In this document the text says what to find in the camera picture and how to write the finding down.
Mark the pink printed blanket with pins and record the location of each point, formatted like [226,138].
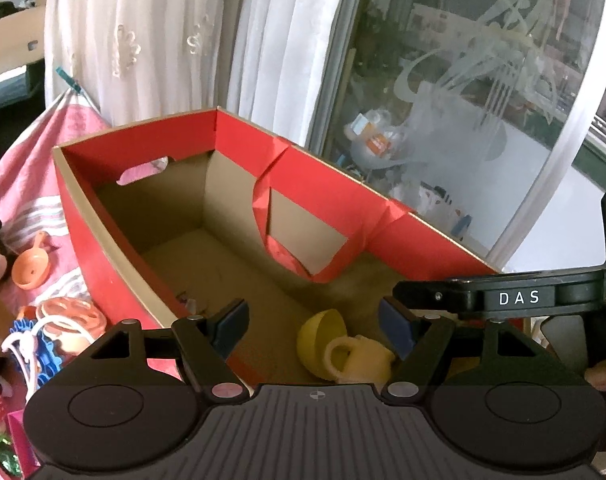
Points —
[33,170]

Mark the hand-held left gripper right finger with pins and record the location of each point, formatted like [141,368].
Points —
[398,325]

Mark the teal clothespin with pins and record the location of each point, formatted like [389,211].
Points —
[69,80]

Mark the frosted glass door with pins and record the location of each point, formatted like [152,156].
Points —
[458,110]

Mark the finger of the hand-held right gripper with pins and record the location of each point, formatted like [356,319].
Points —
[573,292]

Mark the green shiny toy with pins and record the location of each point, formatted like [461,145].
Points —
[0,455]

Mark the brown plush toy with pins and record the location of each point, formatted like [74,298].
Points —
[0,325]

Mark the brown cardboard box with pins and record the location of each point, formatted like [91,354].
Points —
[10,40]

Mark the blue gear toy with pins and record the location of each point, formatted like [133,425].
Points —
[45,360]

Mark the pink box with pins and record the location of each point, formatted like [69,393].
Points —
[20,440]

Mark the yellow toy cup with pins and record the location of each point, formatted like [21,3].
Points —
[365,360]

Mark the orange and white package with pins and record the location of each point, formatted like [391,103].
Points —
[375,137]

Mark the yellow half ball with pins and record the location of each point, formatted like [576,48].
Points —
[315,340]

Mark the red cardboard box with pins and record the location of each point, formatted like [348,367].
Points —
[223,260]

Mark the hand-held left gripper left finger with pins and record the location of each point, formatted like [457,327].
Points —
[230,327]

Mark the white curtain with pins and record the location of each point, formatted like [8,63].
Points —
[158,35]

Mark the orange toy scoop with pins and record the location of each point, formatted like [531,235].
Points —
[30,267]

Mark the person's right hand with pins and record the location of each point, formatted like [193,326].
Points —
[605,376]

